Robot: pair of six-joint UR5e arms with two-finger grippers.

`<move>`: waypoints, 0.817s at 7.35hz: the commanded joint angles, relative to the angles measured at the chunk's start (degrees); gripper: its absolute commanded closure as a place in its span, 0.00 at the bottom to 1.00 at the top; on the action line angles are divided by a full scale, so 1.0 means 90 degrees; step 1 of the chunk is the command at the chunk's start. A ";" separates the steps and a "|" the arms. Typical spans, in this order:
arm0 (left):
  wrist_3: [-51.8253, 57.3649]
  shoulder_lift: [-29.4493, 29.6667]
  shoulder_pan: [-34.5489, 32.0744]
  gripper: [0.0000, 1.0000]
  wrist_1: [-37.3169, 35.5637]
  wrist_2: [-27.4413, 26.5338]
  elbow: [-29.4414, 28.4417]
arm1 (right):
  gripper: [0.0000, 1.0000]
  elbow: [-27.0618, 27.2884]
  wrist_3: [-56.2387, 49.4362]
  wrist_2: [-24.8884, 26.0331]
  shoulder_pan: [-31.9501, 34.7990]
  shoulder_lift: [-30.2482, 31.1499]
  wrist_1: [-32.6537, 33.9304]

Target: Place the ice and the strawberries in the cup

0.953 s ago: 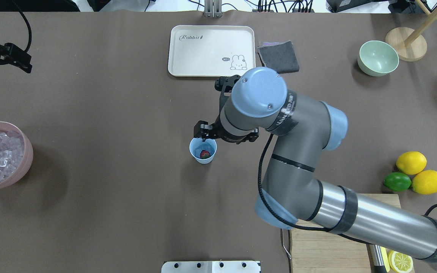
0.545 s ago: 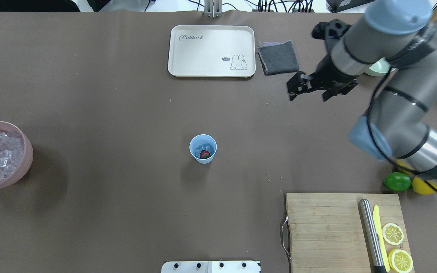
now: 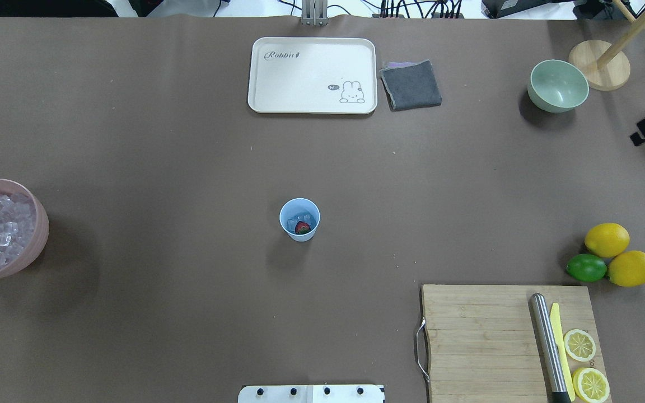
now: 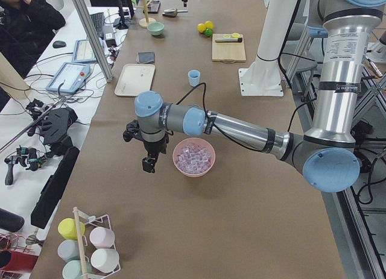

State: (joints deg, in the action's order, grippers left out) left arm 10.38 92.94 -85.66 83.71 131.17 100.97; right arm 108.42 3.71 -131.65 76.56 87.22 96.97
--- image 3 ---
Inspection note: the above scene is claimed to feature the red strawberry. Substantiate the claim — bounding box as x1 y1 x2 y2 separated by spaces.
294 221 311 235

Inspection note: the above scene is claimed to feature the wooden cup stand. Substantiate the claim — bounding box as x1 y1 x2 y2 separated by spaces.
568 1 645 91

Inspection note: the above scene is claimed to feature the light blue cup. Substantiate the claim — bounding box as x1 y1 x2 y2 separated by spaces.
279 198 321 242

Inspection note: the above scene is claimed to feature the mint green bowl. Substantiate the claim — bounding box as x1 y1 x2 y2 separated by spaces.
527 59 590 113

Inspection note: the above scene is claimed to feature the yellow lemon upper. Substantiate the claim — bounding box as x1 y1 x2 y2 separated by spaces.
584 223 630 259

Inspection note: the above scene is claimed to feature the yellow lemon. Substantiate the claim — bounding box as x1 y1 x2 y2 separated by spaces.
584 223 630 259
606 250 645 287

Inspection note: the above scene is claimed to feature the yellow lemon lower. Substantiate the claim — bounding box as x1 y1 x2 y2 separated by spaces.
606 250 645 287

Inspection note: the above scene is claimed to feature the green lime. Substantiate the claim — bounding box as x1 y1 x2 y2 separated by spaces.
565 254 607 283

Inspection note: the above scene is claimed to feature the lemon slice upper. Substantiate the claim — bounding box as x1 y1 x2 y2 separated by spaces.
563 329 597 362

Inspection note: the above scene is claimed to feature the lemon slice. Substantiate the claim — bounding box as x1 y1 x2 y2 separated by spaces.
563 329 597 362
572 367 611 402

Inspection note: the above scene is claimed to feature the grey folded cloth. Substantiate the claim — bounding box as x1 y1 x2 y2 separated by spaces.
380 59 442 111

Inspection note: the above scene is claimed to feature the lemon slice lower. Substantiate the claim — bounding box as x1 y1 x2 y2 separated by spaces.
572 367 611 402

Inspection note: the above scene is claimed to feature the wooden cutting board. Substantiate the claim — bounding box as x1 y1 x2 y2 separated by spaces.
420 285 599 402

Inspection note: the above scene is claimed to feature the cream rabbit serving tray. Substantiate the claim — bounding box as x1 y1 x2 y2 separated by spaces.
247 38 378 115

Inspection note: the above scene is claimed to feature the pink bowl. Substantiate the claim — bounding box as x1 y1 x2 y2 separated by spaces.
0 179 49 278

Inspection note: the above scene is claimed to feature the steel handled knife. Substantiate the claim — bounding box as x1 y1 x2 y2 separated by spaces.
530 293 571 402

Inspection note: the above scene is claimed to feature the aluminium frame post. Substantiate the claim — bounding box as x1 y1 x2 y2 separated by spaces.
300 0 329 26

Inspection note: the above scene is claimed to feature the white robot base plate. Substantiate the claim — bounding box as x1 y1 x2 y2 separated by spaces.
237 383 386 402

